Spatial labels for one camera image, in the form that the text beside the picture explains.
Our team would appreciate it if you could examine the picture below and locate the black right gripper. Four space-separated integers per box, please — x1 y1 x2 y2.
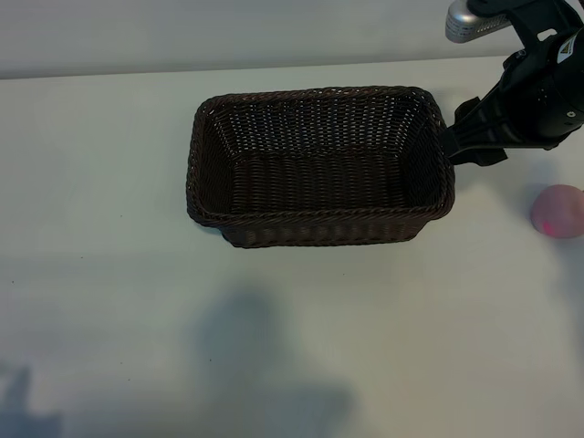
444 25 584 168

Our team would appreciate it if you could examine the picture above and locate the pink peach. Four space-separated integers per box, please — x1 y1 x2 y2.
529 183 584 239

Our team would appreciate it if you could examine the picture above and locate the dark brown wicker basket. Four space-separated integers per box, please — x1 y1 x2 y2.
184 84 456 250

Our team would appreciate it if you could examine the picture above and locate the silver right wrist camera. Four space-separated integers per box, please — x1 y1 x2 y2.
444 0 516 45

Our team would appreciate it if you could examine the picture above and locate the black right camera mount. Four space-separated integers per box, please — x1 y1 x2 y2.
508 0 576 51

